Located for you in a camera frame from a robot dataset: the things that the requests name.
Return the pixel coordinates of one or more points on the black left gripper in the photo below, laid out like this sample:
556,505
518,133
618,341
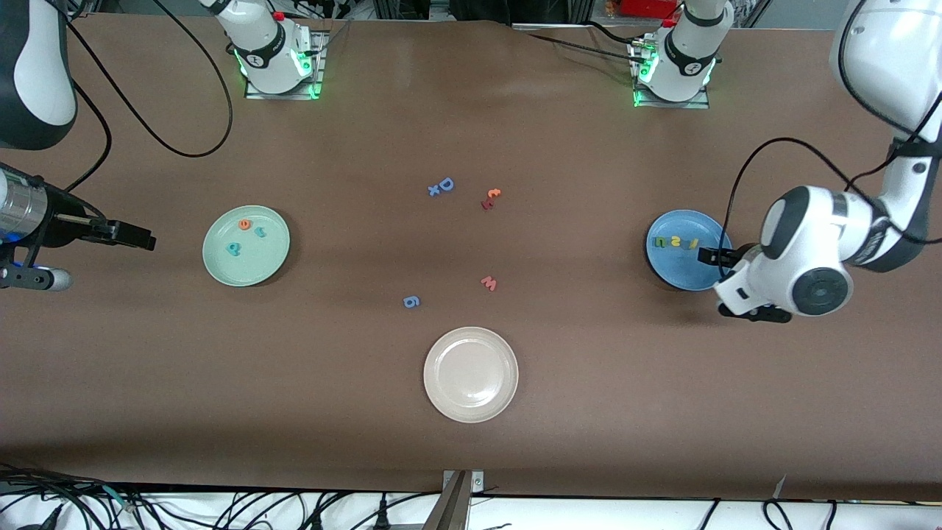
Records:
720,257

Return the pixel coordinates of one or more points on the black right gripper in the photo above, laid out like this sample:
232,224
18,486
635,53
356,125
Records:
66,227

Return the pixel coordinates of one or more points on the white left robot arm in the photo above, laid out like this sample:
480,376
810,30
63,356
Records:
890,51

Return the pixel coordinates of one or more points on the blue plate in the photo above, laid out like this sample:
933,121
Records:
677,271

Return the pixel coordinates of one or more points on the green plate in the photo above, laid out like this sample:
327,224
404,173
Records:
254,265

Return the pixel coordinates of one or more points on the brown table cover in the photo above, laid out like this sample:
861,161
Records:
221,405

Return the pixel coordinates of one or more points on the red foam letter w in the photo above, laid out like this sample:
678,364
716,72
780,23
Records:
489,284

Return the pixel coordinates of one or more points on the red box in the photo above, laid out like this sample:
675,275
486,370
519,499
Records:
647,7

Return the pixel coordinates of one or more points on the beige plate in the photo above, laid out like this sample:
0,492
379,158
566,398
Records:
471,375

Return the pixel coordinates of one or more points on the blue foam letter D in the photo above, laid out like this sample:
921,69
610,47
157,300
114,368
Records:
451,185

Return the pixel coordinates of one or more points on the blue foam letter g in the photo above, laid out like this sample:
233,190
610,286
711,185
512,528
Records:
411,302

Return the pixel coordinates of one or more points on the black power plug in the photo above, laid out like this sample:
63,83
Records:
381,515

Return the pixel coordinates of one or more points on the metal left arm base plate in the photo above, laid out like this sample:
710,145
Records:
699,104

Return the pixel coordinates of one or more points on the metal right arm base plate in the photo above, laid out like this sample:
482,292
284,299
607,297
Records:
321,51

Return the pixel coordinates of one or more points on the aluminium frame structure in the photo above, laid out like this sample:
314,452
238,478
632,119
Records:
581,9

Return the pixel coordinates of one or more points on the aluminium table bracket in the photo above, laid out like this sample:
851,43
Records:
456,508

